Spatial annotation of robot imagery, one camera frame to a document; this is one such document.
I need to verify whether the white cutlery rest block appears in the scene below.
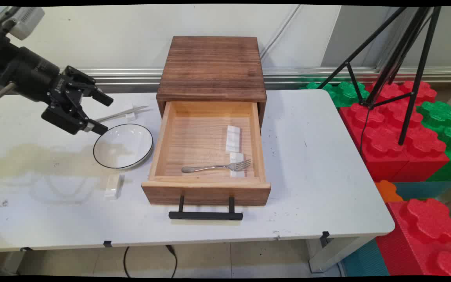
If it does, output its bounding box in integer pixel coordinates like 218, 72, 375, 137
229, 152, 246, 178
105, 174, 124, 200

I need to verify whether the dark wooden drawer cabinet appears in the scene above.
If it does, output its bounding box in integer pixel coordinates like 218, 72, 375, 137
156, 36, 267, 128

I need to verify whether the white wall conduit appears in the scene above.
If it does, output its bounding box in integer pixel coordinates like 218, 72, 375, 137
260, 5, 301, 60

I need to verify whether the black tripod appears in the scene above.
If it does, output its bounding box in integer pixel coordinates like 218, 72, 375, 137
317, 6, 442, 146

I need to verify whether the metal wall rail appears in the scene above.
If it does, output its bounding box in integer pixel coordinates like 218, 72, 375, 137
0, 67, 451, 93

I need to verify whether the silver table knife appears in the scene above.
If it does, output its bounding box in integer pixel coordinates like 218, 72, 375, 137
94, 106, 150, 123

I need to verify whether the teal foam block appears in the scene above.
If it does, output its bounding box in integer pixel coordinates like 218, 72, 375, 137
341, 238, 390, 277
392, 181, 451, 201

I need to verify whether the black cable under table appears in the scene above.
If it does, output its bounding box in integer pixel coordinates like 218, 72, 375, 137
123, 245, 178, 278

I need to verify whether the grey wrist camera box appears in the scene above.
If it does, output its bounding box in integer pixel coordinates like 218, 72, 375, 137
9, 7, 46, 40

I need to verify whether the green foam block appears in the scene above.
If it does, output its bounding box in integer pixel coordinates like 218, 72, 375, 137
417, 101, 451, 182
299, 81, 371, 108

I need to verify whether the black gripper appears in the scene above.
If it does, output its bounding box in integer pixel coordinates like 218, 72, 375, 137
0, 36, 114, 136

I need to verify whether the white plate black rim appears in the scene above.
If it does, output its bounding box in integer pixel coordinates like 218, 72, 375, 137
93, 124, 154, 170

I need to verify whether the long white cutlery rest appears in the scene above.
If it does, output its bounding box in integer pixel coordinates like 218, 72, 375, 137
225, 125, 241, 154

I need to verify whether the white table leg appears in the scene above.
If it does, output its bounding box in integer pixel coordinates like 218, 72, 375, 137
306, 236, 375, 273

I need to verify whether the silver fork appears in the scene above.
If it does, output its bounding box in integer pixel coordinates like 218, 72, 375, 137
181, 159, 252, 173

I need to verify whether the orange foam block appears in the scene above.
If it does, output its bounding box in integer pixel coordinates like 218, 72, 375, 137
375, 180, 404, 203

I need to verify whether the light wooden drawer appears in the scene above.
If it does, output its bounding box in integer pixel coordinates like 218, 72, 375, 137
141, 101, 272, 206

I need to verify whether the large red foam block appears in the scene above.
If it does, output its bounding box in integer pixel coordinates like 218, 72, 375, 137
375, 198, 451, 277
339, 80, 450, 183

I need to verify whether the black drawer handle bar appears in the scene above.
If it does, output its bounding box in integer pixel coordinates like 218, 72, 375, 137
168, 196, 244, 221

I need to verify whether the thin black tripod cable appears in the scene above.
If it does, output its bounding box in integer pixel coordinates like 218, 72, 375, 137
359, 105, 372, 155

